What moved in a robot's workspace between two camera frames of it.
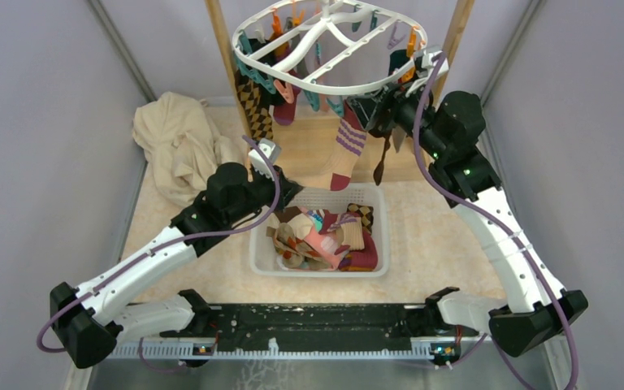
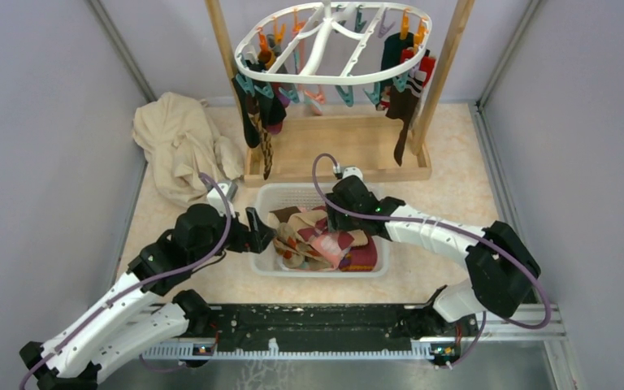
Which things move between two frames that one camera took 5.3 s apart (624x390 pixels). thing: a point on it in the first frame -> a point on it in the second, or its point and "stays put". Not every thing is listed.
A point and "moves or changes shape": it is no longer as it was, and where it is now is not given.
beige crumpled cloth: (183, 145) stays put
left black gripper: (289, 189) -> (257, 237)
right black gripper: (369, 108) -> (335, 219)
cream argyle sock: (295, 253) stays put
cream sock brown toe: (300, 222) moves or changes shape
